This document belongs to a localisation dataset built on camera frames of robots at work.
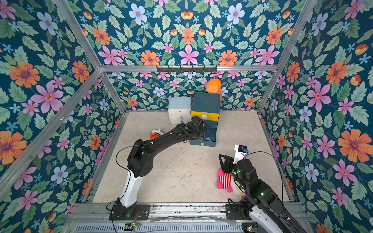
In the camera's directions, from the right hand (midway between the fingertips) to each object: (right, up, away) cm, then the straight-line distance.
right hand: (221, 155), depth 72 cm
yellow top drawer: (-5, +20, +19) cm, 28 cm away
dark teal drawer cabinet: (-5, +29, +38) cm, 48 cm away
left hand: (-8, +10, +21) cm, 25 cm away
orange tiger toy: (-41, +9, +26) cm, 49 cm away
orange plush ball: (-1, +41, +24) cm, 48 cm away
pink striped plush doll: (+3, -15, +6) cm, 17 cm away
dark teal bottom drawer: (-4, +5, +29) cm, 30 cm away
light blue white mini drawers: (-25, +26, +30) cm, 46 cm away
